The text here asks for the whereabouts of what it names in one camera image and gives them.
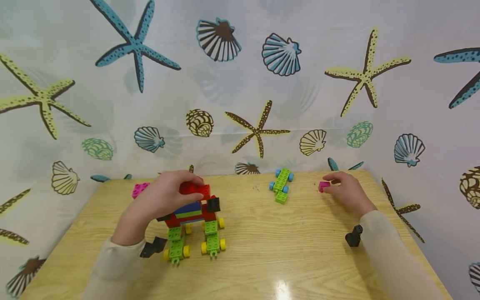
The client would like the multicolour toy brick vehicle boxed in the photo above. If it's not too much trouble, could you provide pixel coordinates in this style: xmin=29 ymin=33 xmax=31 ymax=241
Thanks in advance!
xmin=157 ymin=195 xmax=227 ymax=266

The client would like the black wrist band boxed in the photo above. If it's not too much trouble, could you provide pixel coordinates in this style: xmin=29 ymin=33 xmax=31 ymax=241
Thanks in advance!
xmin=345 ymin=225 xmax=364 ymax=248
xmin=139 ymin=236 xmax=169 ymax=259

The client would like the green chassis with blue wheels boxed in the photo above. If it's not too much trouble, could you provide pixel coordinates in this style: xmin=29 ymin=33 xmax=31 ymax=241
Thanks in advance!
xmin=268 ymin=167 xmax=295 ymax=205

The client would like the person's right forearm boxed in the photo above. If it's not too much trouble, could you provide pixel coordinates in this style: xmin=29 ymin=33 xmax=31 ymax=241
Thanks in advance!
xmin=359 ymin=210 xmax=448 ymax=300

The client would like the red toy brick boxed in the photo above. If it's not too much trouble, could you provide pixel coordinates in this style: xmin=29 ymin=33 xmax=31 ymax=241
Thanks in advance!
xmin=179 ymin=182 xmax=212 ymax=202

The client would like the person's right hand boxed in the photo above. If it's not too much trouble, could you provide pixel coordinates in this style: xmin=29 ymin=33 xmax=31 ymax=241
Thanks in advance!
xmin=322 ymin=172 xmax=378 ymax=220

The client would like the person's left hand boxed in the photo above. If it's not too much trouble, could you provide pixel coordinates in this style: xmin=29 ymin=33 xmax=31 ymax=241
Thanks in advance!
xmin=112 ymin=170 xmax=206 ymax=247

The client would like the person's left forearm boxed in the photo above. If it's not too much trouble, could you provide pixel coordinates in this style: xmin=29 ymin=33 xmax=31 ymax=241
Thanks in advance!
xmin=80 ymin=235 xmax=151 ymax=300

